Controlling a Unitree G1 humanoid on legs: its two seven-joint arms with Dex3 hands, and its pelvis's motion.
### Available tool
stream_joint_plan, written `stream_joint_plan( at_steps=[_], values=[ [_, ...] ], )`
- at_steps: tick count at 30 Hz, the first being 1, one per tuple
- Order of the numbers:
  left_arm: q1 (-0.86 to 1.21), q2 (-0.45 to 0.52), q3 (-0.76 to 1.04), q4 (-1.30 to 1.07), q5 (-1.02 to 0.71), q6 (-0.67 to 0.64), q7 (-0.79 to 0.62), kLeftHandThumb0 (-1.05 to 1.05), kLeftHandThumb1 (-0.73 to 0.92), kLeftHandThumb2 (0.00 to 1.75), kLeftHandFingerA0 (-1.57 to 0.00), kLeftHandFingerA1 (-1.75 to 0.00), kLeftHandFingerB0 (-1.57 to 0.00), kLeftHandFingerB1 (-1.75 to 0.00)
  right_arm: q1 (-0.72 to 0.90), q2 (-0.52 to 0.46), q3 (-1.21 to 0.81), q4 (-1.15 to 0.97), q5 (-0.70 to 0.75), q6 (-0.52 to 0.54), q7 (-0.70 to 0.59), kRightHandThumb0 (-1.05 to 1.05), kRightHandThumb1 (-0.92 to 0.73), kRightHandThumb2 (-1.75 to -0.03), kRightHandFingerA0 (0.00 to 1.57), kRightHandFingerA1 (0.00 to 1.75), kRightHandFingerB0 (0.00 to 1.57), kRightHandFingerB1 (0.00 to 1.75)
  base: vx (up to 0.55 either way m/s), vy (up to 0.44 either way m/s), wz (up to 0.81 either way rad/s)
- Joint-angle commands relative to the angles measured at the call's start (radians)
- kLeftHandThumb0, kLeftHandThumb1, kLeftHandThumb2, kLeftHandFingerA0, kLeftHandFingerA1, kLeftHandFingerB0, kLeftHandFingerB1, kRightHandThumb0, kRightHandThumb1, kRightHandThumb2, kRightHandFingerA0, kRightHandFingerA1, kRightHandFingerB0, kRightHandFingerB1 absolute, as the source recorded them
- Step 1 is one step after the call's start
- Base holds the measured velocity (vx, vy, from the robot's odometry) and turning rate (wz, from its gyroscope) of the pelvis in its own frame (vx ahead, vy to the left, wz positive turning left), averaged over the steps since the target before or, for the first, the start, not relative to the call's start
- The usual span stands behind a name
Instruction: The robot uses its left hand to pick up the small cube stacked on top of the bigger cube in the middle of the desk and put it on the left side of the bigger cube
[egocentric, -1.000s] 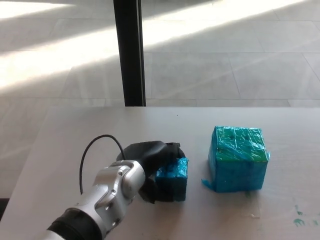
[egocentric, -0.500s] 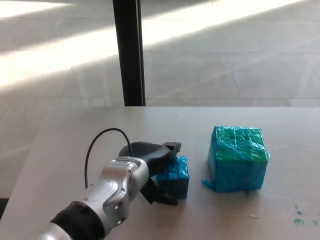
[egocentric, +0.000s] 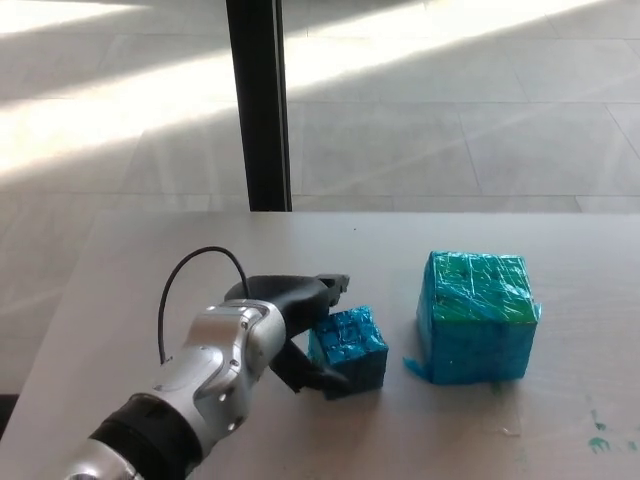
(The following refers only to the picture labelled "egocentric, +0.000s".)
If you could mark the big blue foil-wrapped cube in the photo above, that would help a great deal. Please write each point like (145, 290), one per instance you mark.
(475, 330)

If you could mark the small blue foil-wrapped cube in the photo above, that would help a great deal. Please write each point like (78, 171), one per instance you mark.
(352, 350)

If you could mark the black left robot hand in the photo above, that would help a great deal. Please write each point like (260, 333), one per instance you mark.
(295, 295)

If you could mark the black vertical window frame post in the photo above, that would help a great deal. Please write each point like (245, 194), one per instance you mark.
(260, 105)

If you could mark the clear tape piece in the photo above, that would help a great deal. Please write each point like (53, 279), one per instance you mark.
(505, 417)

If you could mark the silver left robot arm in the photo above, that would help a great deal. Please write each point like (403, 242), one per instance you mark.
(200, 380)

